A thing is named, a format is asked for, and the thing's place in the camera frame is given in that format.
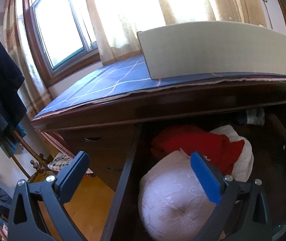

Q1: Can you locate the dark wooden desk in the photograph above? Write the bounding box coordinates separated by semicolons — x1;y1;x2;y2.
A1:
30;79;286;191

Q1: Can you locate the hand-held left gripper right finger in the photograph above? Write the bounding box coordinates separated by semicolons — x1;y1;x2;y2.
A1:
191;151;274;241

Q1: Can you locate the checked cloth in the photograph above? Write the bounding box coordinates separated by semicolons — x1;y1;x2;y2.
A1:
48;154;94;175

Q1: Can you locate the wooden coat rack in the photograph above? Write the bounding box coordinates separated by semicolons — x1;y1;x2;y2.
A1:
8;128;58;184

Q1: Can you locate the white knit garment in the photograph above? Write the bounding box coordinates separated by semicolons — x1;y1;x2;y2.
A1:
210;125;254;181

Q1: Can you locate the bright red underwear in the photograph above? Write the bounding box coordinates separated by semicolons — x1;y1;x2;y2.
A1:
150;126;245;175

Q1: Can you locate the small desk drawer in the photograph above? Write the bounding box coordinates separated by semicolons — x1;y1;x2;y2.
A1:
63;133;136;151
90;148;131;191

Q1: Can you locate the white cardboard box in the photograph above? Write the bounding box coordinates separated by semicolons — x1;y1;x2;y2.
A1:
136;20;286;80

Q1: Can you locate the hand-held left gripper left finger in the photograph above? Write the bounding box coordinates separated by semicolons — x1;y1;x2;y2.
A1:
8;151;90;241

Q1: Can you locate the patterned beige curtain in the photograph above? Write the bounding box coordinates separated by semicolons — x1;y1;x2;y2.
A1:
83;0;269;66
1;0;53;116

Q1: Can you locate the blue checked tablecloth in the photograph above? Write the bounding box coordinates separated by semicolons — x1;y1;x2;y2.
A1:
31;55;286;119

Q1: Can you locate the wooden framed window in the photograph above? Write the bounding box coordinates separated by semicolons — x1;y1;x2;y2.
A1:
23;0;101;81

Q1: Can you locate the teal hanging garment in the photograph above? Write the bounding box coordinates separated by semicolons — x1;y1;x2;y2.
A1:
0;123;27;158

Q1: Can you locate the grey and white sock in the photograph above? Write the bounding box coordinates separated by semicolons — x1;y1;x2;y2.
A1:
247;108;265;126

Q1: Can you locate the large dark wooden drawer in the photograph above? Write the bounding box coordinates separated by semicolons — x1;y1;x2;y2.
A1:
100;123;286;241

